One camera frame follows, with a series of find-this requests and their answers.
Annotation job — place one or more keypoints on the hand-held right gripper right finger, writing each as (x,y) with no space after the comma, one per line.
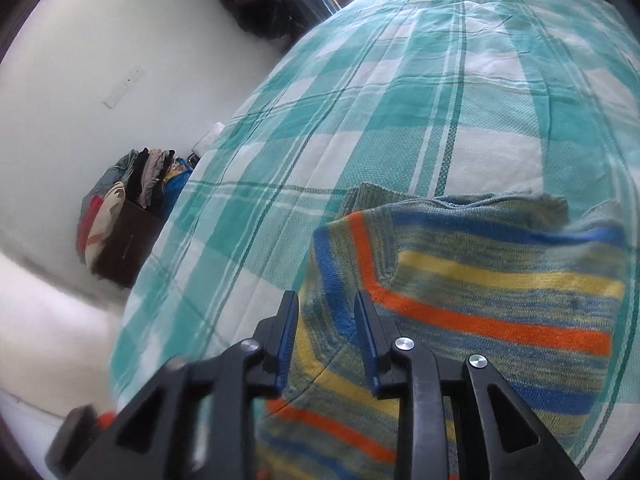
(367,350)

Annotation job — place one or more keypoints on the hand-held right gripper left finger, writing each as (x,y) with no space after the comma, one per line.
(287,350)

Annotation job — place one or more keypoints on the striped knit sweater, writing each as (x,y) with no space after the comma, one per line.
(475,280)

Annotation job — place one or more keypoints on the folded clothes pile on box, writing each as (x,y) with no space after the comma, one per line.
(145,180)

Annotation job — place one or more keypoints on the white bag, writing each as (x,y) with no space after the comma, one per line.
(207,140)

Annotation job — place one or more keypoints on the teal checked bed sheet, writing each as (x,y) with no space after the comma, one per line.
(400,110)

